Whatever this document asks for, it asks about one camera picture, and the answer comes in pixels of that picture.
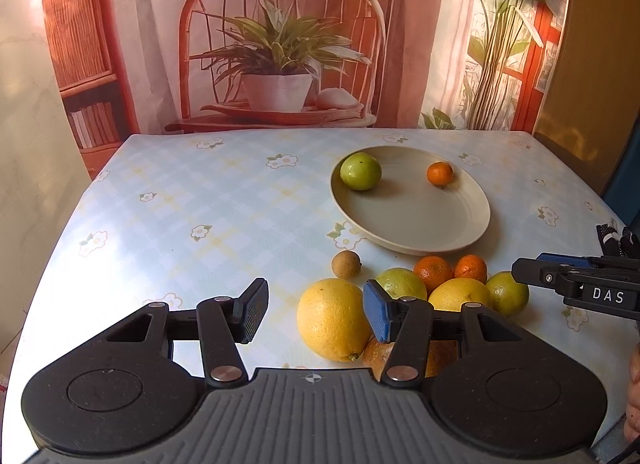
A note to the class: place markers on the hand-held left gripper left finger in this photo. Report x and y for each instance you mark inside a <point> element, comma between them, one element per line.
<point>252,309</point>

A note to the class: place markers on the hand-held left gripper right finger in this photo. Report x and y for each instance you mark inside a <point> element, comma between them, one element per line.
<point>376,311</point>

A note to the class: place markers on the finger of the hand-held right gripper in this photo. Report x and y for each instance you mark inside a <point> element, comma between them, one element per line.
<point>532,271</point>
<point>560,258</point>

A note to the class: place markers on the brown apple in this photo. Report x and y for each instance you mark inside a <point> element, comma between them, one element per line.
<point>375,356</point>

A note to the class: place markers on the large yellow citrus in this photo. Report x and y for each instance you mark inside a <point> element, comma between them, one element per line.
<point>330,319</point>

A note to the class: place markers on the small yellow citrus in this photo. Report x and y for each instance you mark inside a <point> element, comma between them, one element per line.
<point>457,294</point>

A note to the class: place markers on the beige round plate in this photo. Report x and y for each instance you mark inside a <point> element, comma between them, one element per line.
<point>415,219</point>

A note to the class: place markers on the person's right hand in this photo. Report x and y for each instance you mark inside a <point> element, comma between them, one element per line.
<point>635,394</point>

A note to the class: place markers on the black dotted cloth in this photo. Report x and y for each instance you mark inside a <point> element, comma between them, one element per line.
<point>607,239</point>

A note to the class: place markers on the blue curtain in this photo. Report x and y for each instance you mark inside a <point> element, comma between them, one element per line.
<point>627,194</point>

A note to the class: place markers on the floral checked tablecloth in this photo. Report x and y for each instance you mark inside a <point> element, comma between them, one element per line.
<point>200,204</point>

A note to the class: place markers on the small mandarin orange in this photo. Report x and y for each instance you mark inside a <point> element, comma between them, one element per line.
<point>440,173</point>

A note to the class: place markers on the green apple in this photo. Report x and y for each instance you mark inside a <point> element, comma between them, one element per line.
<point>360,171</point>

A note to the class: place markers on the brown wooden panel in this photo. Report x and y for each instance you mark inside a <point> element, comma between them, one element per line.
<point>595,68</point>

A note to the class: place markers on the printed backdrop cloth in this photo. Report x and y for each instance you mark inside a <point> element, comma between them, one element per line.
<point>300,18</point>

